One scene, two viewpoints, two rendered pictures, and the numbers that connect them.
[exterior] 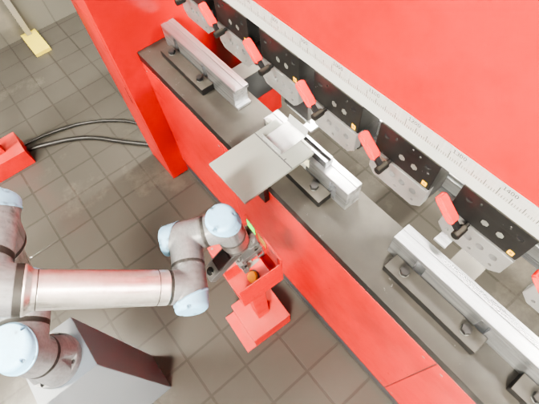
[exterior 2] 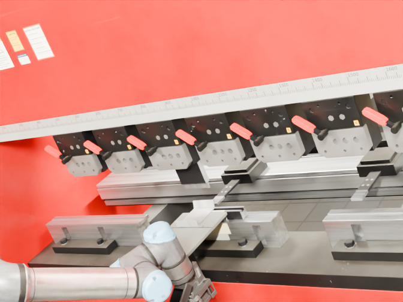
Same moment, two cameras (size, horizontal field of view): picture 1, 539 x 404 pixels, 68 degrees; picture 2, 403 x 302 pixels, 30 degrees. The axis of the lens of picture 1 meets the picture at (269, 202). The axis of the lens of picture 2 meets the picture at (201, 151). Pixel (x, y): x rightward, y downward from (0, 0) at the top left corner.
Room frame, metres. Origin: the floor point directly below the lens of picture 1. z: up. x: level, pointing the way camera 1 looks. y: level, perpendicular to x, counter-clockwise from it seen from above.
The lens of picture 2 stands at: (-1.35, 0.38, 1.98)
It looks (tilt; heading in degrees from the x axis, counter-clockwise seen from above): 20 degrees down; 345
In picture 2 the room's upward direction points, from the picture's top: 23 degrees counter-clockwise
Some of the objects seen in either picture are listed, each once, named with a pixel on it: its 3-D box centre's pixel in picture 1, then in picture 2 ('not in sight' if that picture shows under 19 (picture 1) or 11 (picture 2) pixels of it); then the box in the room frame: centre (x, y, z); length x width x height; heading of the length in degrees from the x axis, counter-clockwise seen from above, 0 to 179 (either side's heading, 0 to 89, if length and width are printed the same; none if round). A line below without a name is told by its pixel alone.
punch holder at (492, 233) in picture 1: (493, 220); (342, 121); (0.30, -0.43, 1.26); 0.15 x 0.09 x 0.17; 33
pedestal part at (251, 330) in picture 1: (257, 316); not in sight; (0.47, 0.13, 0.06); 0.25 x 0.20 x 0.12; 119
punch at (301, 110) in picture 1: (298, 103); (192, 175); (0.79, -0.12, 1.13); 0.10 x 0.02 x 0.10; 33
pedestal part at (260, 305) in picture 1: (255, 292); not in sight; (0.49, 0.10, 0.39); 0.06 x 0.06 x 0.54; 29
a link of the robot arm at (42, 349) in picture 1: (22, 348); not in sight; (0.25, 0.68, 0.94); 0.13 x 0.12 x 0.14; 5
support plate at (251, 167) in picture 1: (261, 159); (182, 237); (0.71, 0.01, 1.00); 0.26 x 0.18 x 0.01; 123
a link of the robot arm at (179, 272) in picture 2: (232, 236); (176, 266); (0.43, 0.10, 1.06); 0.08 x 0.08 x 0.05
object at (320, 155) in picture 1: (306, 143); (218, 213); (0.75, -0.14, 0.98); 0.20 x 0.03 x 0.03; 33
